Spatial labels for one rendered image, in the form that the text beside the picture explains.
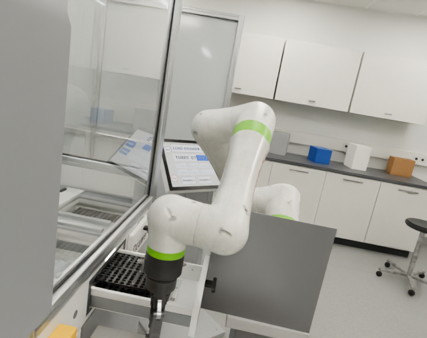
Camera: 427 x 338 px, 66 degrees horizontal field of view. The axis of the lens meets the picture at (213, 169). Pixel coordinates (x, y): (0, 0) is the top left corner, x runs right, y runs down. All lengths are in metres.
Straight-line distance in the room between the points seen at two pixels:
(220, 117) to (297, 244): 0.47
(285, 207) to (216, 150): 0.34
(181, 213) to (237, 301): 0.55
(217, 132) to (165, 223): 0.42
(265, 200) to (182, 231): 0.62
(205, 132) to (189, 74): 1.51
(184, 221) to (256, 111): 0.43
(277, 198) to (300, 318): 0.42
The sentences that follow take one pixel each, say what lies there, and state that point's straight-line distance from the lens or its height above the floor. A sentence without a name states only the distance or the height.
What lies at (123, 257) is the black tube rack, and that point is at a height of 0.89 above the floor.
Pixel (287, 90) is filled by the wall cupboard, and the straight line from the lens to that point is 4.15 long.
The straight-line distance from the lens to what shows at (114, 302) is 1.04.
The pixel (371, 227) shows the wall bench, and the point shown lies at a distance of 4.30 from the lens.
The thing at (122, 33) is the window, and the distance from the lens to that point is 0.96.
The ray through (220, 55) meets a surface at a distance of 2.53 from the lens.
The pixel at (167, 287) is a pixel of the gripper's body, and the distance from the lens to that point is 0.83.
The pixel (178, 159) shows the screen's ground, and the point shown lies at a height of 1.10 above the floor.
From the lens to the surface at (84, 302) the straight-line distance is 1.03.
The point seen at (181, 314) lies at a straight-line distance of 1.01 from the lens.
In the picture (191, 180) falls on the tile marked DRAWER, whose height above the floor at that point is 1.01.
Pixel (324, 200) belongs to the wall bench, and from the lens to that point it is 4.05.
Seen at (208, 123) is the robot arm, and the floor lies 1.39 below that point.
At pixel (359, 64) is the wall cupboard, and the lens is 4.34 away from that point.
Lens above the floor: 1.48
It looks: 12 degrees down
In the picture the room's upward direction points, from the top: 10 degrees clockwise
